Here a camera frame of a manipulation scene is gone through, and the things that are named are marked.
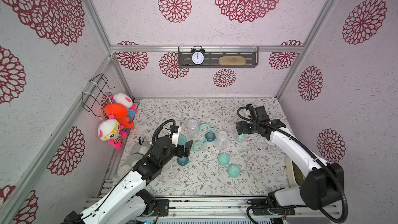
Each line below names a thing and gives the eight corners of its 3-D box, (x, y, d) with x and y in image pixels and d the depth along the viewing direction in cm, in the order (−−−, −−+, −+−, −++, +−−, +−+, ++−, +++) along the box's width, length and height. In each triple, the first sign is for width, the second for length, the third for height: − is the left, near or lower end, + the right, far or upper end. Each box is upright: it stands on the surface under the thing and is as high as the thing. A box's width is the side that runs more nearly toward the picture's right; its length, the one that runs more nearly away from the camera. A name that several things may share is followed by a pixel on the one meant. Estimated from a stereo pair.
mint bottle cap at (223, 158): (218, 165, 90) (219, 162, 86) (217, 155, 93) (218, 152, 90) (228, 165, 90) (229, 162, 86) (227, 155, 93) (228, 152, 90)
